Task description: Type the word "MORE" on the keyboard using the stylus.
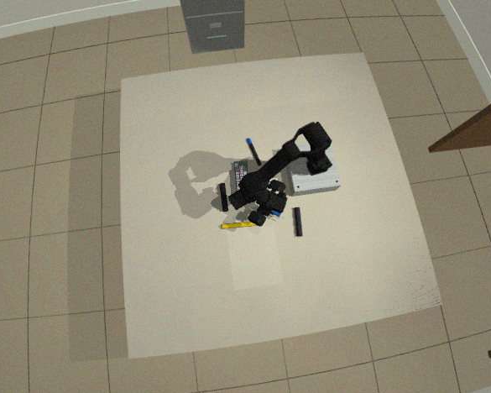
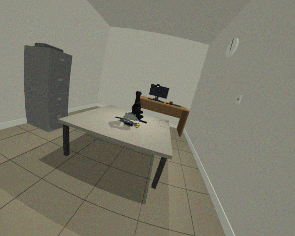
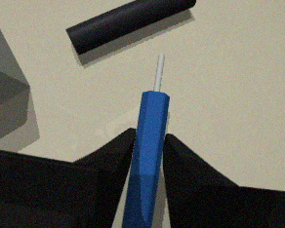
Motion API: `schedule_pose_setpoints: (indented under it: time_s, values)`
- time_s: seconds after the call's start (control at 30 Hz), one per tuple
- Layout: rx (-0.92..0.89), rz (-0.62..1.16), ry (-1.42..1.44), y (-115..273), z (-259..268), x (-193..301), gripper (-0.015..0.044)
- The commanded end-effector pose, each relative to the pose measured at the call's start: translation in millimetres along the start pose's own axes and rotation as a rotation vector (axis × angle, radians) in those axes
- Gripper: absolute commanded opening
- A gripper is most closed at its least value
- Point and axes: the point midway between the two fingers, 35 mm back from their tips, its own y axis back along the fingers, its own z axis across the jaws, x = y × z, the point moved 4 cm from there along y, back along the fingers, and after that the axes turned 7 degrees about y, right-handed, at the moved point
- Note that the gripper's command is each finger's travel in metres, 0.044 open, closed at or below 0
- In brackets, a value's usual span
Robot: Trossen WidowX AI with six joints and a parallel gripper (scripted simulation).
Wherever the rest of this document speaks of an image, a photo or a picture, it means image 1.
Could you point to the black cylinder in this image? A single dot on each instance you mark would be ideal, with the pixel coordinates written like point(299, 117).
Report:
point(298, 222)
point(223, 197)

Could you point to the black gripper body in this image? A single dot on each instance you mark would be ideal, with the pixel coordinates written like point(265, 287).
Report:
point(257, 217)

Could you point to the black stylus with blue tip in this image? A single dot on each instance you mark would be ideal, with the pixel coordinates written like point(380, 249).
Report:
point(254, 151)

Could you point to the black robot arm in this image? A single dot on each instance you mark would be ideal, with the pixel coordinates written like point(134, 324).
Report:
point(253, 186)

